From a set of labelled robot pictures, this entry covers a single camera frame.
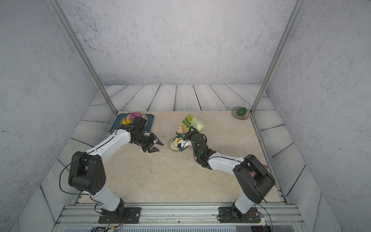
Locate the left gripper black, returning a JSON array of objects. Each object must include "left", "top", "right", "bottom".
[{"left": 133, "top": 132, "right": 165, "bottom": 153}]

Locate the white patterned breakfast bowl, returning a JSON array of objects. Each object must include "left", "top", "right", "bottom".
[{"left": 168, "top": 137, "right": 185, "bottom": 152}]

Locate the green oats bag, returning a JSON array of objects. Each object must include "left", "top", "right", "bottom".
[{"left": 175, "top": 114, "right": 204, "bottom": 140}]

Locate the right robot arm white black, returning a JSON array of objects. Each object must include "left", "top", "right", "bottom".
[{"left": 186, "top": 127, "right": 275, "bottom": 219}]

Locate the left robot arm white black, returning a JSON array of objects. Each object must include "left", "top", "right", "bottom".
[{"left": 68, "top": 117, "right": 164, "bottom": 215}]

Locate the yellow toy lemon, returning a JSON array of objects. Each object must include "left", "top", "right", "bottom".
[{"left": 121, "top": 118, "right": 131, "bottom": 125}]

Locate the magenta toy fruit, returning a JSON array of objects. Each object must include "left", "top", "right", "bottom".
[{"left": 128, "top": 112, "right": 142, "bottom": 122}]

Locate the patterned fruit plate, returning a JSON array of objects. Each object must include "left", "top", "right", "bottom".
[{"left": 124, "top": 113, "right": 148, "bottom": 121}]

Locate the teal placemat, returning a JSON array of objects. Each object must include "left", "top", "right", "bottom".
[{"left": 109, "top": 113, "right": 154, "bottom": 133}]

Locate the green toy avocado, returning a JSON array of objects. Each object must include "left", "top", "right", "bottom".
[{"left": 236, "top": 107, "right": 248, "bottom": 117}]

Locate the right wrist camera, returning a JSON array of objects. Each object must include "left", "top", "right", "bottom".
[{"left": 177, "top": 140, "right": 191, "bottom": 151}]

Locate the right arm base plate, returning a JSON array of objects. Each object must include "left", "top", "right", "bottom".
[{"left": 217, "top": 206, "right": 261, "bottom": 223}]

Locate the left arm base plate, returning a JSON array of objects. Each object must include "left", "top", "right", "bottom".
[{"left": 98, "top": 207, "right": 142, "bottom": 224}]

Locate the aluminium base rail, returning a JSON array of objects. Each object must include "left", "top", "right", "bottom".
[{"left": 53, "top": 203, "right": 307, "bottom": 232}]

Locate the left aluminium frame post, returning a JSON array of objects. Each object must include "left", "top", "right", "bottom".
[{"left": 47, "top": 0, "right": 118, "bottom": 115}]

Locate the aluminium frame post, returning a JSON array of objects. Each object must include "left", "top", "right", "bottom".
[
  {"left": 250, "top": 0, "right": 305, "bottom": 115},
  {"left": 47, "top": 0, "right": 118, "bottom": 115}
]

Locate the right aluminium frame post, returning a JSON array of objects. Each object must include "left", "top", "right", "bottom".
[{"left": 250, "top": 0, "right": 305, "bottom": 115}]

